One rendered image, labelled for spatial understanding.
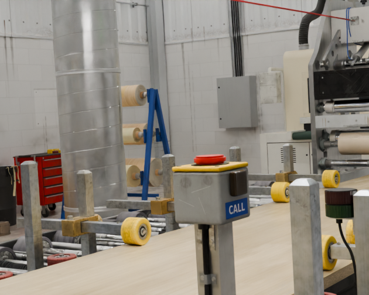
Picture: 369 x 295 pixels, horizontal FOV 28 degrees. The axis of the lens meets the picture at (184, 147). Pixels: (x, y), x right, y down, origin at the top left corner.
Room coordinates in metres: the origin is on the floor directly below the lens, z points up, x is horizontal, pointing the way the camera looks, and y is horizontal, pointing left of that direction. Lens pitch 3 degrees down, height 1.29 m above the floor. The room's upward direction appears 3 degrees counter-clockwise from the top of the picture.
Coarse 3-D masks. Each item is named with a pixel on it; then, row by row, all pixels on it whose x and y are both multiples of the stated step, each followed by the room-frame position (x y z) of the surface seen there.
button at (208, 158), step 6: (198, 156) 0.90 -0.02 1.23; (204, 156) 0.90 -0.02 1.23; (210, 156) 0.89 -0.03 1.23; (216, 156) 0.90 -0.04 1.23; (222, 156) 0.90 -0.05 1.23; (198, 162) 0.90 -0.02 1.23; (204, 162) 0.89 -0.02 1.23; (210, 162) 0.89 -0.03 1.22; (216, 162) 0.90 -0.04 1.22; (222, 162) 0.90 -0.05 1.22
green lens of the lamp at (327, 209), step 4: (328, 208) 1.34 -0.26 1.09; (332, 208) 1.34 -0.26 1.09; (336, 208) 1.33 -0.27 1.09; (340, 208) 1.33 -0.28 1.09; (344, 208) 1.33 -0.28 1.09; (348, 208) 1.33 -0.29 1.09; (352, 208) 1.33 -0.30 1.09; (328, 212) 1.34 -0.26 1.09; (332, 212) 1.34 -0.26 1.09; (336, 212) 1.33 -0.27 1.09; (340, 212) 1.33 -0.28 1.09; (344, 212) 1.33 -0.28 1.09; (348, 212) 1.33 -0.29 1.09; (352, 212) 1.33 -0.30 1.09; (328, 216) 1.34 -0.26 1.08; (332, 216) 1.34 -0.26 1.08; (336, 216) 1.33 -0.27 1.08; (340, 216) 1.33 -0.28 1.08; (344, 216) 1.33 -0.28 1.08; (348, 216) 1.33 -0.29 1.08; (352, 216) 1.33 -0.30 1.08
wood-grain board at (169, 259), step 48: (192, 240) 2.16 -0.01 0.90; (240, 240) 2.12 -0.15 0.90; (288, 240) 2.08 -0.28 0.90; (336, 240) 2.04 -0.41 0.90; (0, 288) 1.68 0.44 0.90; (48, 288) 1.66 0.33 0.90; (96, 288) 1.63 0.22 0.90; (144, 288) 1.61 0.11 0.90; (192, 288) 1.58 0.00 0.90; (240, 288) 1.56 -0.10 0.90; (288, 288) 1.53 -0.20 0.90
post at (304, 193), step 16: (304, 192) 1.11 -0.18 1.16; (304, 208) 1.11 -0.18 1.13; (304, 224) 1.11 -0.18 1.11; (320, 224) 1.13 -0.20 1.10; (304, 240) 1.11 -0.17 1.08; (320, 240) 1.13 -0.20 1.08; (304, 256) 1.11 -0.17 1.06; (320, 256) 1.12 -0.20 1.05; (304, 272) 1.11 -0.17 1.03; (320, 272) 1.12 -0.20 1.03; (304, 288) 1.11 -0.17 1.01; (320, 288) 1.12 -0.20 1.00
